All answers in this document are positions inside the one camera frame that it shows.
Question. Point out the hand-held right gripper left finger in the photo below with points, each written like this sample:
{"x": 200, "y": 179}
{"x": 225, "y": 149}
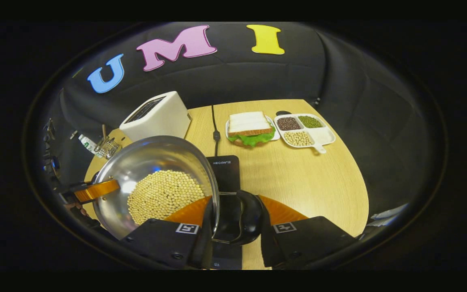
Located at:
{"x": 203, "y": 247}

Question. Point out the white divided tray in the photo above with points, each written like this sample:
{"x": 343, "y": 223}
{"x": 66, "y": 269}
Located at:
{"x": 324, "y": 136}

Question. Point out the sandwich with lettuce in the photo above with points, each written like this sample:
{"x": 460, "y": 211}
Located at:
{"x": 249, "y": 121}

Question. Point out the white toaster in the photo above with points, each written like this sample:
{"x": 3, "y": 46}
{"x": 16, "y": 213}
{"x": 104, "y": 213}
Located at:
{"x": 164, "y": 121}

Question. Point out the pile of yellow soybeans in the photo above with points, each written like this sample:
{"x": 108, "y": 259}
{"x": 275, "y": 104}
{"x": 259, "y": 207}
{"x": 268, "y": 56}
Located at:
{"x": 160, "y": 194}

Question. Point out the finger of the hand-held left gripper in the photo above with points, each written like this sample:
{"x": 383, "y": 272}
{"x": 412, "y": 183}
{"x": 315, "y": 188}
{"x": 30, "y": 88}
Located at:
{"x": 95, "y": 190}

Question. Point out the portion of green mung beans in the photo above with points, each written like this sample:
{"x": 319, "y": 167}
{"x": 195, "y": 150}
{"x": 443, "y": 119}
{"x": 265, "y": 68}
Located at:
{"x": 309, "y": 121}

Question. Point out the stainless steel pot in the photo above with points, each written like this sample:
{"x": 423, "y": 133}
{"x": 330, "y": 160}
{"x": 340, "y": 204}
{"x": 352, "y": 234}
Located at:
{"x": 148, "y": 158}

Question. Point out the black induction cooktop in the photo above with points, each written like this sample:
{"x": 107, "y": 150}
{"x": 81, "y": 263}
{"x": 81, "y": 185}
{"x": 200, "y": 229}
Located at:
{"x": 225, "y": 174}

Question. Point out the small portion of soybeans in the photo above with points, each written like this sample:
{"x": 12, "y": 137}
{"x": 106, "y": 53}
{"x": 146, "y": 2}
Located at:
{"x": 298, "y": 138}

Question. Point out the white drink bottle green label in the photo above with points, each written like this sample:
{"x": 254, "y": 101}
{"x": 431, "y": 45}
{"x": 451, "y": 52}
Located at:
{"x": 87, "y": 144}

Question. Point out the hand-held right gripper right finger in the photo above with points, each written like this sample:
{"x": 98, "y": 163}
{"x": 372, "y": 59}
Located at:
{"x": 266, "y": 239}

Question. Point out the white sandwich plate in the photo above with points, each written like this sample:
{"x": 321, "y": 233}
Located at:
{"x": 277, "y": 134}

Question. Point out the black backdrop cloth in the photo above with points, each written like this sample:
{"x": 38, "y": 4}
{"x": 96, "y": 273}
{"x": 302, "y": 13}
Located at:
{"x": 258, "y": 77}

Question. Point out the portion of red beans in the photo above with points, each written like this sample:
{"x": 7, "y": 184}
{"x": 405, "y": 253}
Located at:
{"x": 289, "y": 123}

